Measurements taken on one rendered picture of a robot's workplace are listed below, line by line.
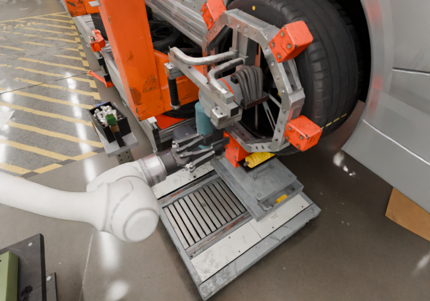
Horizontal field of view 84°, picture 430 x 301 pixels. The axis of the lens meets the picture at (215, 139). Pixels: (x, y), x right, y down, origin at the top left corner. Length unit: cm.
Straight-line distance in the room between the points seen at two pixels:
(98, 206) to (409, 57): 81
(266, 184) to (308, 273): 51
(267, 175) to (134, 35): 102
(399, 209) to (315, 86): 131
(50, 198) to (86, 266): 107
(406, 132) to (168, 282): 123
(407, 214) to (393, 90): 126
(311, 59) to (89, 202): 69
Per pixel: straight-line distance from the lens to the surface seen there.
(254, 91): 74
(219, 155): 85
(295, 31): 75
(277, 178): 150
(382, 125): 88
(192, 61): 88
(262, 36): 80
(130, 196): 55
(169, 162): 72
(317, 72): 81
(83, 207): 57
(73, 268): 165
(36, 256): 141
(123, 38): 118
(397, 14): 80
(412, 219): 197
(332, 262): 161
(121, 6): 115
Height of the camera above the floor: 141
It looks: 46 degrees down
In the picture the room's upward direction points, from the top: straight up
